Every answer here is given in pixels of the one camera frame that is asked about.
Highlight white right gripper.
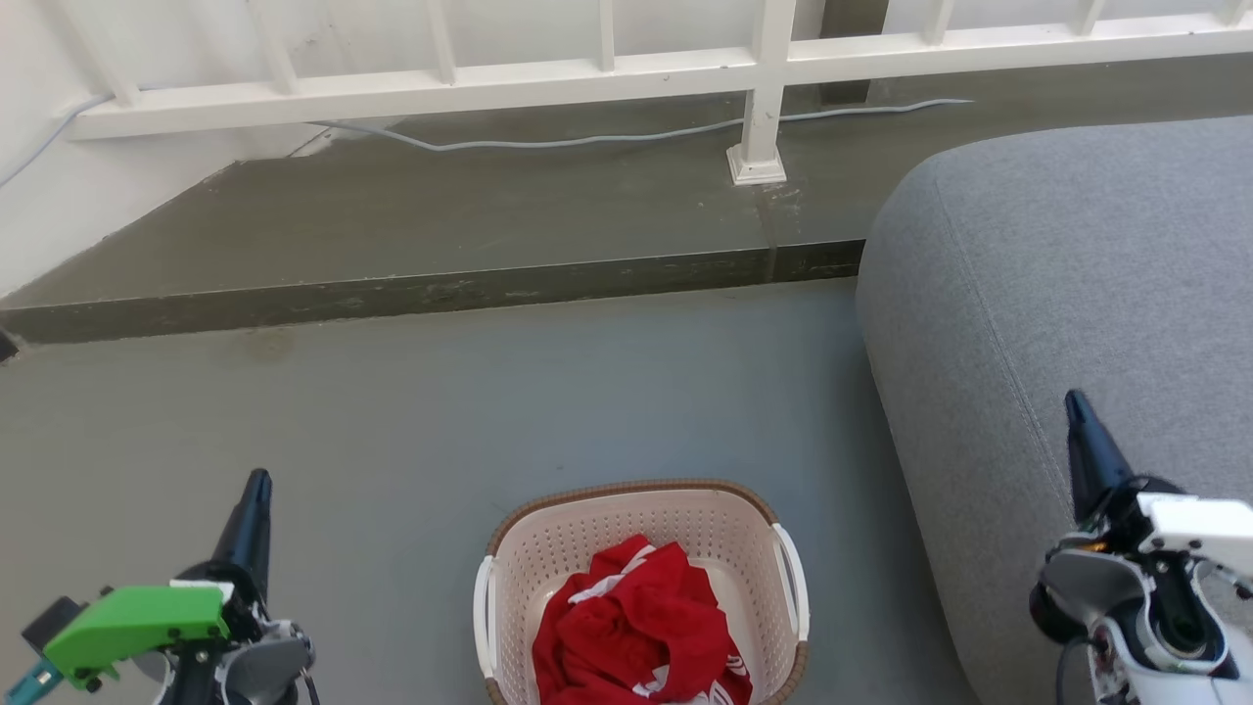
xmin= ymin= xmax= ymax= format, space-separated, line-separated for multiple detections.
xmin=1029 ymin=389 xmax=1253 ymax=686

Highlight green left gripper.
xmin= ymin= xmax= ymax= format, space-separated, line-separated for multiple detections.
xmin=42 ymin=468 xmax=295 ymax=705

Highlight red garment with white trim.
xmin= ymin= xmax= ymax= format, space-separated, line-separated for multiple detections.
xmin=532 ymin=534 xmax=754 ymax=705

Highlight grey fabric sofa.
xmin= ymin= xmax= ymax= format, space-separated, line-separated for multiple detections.
xmin=856 ymin=116 xmax=1253 ymax=705

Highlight beige perforated laundry basket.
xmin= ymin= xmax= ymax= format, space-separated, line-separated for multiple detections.
xmin=473 ymin=478 xmax=812 ymax=705

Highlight white metal railing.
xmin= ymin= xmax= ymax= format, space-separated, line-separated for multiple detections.
xmin=49 ymin=0 xmax=1253 ymax=187

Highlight thin grey wall cable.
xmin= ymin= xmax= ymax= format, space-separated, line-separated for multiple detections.
xmin=0 ymin=93 xmax=115 ymax=189

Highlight long grey floor cable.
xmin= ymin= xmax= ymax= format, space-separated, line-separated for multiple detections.
xmin=308 ymin=97 xmax=974 ymax=154

